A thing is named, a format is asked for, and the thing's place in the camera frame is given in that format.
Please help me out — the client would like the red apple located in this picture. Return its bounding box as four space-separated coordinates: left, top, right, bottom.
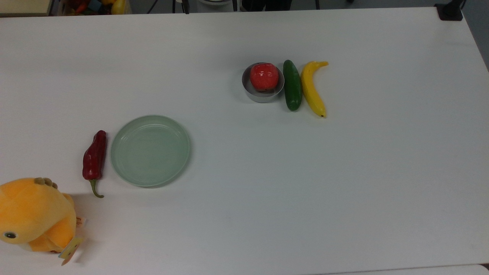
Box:
250 63 280 92

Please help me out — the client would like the box of colourful toys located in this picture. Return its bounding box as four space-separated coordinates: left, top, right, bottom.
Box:
57 0 132 16

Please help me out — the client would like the grey round bowl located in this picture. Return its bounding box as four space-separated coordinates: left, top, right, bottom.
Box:
242 62 285 103

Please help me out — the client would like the green cucumber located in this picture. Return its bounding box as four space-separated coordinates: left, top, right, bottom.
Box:
283 60 303 112

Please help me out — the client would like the pale green plate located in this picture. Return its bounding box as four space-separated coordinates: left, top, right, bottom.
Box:
111 115 191 188

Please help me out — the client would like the yellow banana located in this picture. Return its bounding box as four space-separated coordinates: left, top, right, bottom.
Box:
301 61 329 118

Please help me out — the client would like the red chili pepper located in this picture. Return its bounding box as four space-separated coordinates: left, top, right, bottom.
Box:
82 130 107 199

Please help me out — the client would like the orange plush dinosaur toy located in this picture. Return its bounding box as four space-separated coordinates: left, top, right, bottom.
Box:
0 177 87 254

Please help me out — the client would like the yellow paper toy tag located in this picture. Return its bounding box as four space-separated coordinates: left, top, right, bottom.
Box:
58 237 84 266

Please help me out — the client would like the black clamp mount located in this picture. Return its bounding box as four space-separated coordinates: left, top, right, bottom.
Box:
435 0 466 21

